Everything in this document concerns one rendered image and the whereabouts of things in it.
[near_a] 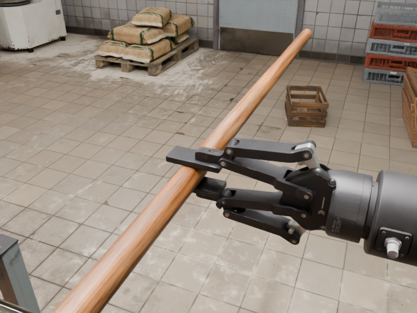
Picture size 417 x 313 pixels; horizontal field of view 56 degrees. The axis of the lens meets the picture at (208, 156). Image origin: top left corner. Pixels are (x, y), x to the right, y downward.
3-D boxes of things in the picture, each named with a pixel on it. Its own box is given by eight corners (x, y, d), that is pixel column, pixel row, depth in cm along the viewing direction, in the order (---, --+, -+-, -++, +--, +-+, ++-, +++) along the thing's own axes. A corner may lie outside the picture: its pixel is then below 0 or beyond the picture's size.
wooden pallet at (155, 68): (156, 76, 436) (155, 63, 429) (95, 68, 462) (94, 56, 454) (198, 49, 532) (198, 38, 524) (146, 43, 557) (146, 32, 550)
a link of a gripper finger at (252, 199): (314, 190, 46) (314, 200, 47) (226, 184, 51) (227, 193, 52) (308, 209, 43) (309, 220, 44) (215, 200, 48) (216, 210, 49)
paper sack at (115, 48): (125, 59, 441) (124, 45, 433) (97, 57, 450) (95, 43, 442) (148, 45, 492) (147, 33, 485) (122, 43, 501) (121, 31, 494)
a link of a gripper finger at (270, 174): (309, 204, 43) (313, 194, 42) (215, 169, 46) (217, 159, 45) (315, 185, 46) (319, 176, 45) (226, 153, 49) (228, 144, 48)
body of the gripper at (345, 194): (375, 197, 38) (278, 176, 41) (357, 262, 42) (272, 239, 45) (377, 159, 44) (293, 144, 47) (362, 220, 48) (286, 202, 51)
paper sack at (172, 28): (175, 40, 470) (174, 25, 461) (149, 37, 483) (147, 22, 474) (197, 27, 518) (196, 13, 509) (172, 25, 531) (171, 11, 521)
